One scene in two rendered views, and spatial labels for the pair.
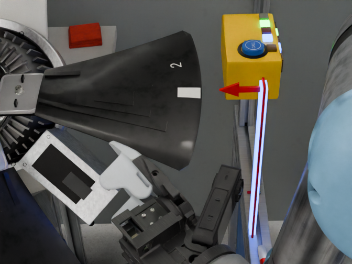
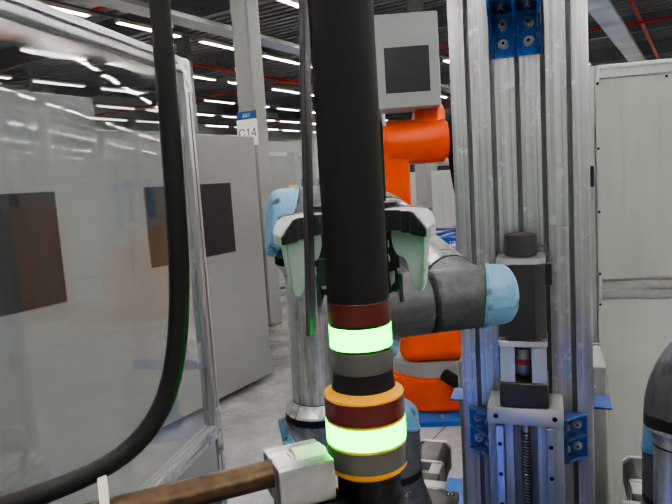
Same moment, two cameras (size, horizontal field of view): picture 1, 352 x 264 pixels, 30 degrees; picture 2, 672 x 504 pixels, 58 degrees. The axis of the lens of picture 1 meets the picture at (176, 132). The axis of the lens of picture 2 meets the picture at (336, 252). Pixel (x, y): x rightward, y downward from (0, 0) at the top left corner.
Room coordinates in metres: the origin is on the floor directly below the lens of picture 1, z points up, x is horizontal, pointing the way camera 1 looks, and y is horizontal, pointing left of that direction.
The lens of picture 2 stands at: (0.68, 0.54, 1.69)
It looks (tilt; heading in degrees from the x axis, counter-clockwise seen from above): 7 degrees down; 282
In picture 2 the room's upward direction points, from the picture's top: 4 degrees counter-clockwise
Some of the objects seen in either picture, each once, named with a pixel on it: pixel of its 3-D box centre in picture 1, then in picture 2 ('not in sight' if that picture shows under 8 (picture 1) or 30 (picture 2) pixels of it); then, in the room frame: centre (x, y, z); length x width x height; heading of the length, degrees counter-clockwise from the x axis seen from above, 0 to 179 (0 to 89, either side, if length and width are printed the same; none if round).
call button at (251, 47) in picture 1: (252, 48); not in sight; (0.98, -0.14, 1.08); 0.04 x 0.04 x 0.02
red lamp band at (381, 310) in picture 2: not in sight; (358, 309); (0.74, 0.22, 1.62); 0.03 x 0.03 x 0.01
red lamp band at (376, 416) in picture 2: not in sight; (364, 402); (0.74, 0.22, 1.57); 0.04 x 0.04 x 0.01
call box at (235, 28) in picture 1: (249, 58); not in sight; (1.03, -0.15, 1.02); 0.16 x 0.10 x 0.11; 179
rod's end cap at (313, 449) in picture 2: not in sight; (307, 464); (0.77, 0.24, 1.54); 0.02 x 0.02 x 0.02; 34
